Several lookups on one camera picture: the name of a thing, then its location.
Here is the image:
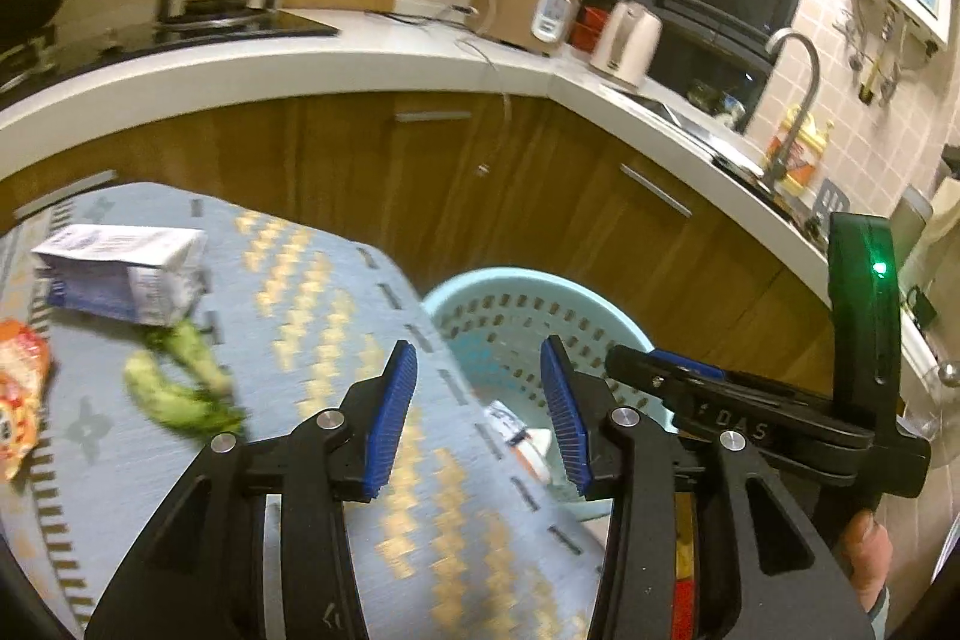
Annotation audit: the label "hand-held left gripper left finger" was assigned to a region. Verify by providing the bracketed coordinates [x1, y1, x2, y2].
[86, 340, 419, 640]

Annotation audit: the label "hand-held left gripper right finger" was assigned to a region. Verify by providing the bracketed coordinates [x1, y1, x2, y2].
[540, 334, 875, 640]

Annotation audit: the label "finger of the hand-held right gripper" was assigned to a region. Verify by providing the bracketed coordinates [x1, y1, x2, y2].
[604, 344, 727, 402]

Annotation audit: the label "light blue plastic basket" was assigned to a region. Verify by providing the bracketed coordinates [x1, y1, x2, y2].
[420, 266, 676, 521]

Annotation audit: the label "green broccoli piece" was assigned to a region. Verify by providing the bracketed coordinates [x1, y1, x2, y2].
[146, 317, 233, 401]
[124, 351, 248, 440]

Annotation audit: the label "blue white milk carton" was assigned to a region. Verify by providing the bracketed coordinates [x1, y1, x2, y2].
[30, 224, 211, 327]

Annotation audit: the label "orange snack packet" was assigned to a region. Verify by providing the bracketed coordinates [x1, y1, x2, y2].
[0, 317, 55, 483]

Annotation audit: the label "person's right hand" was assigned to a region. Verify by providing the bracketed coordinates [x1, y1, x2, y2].
[838, 509, 893, 620]

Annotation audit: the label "grey zigzag patterned tablecloth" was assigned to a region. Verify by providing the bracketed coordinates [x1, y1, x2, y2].
[0, 181, 608, 640]

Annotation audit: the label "yellow dish soap bottle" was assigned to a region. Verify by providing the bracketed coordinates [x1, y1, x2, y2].
[765, 106, 833, 199]

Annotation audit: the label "wooden base cabinet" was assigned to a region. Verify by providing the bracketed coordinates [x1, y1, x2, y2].
[0, 91, 938, 461]

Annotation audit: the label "steel kitchen faucet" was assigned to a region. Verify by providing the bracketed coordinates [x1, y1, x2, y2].
[763, 31, 822, 191]

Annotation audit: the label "white electric kettle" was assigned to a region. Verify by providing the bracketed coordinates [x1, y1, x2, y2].
[589, 1, 663, 90]

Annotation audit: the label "red bowls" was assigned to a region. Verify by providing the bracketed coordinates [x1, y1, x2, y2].
[570, 6, 608, 49]

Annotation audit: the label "beige rice cooker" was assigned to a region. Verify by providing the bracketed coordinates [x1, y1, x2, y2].
[476, 0, 587, 58]

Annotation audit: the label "black gas stove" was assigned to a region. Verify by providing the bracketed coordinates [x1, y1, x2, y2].
[0, 0, 340, 86]

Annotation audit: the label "rice cooker power cable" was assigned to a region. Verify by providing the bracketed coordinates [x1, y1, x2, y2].
[367, 6, 518, 172]

